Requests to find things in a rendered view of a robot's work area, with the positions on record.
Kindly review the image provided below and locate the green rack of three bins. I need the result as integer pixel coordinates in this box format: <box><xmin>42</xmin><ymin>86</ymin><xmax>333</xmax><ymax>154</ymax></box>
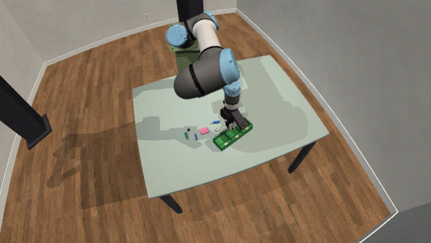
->
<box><xmin>212</xmin><ymin>118</ymin><xmax>253</xmax><ymax>151</ymax></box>

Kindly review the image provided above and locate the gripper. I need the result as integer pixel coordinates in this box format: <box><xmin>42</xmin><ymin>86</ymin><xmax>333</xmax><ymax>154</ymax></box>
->
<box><xmin>220</xmin><ymin>107</ymin><xmax>238</xmax><ymax>131</ymax></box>

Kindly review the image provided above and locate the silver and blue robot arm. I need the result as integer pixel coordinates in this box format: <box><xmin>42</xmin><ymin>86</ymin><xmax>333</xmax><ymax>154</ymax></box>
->
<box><xmin>165</xmin><ymin>12</ymin><xmax>248</xmax><ymax>130</ymax></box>

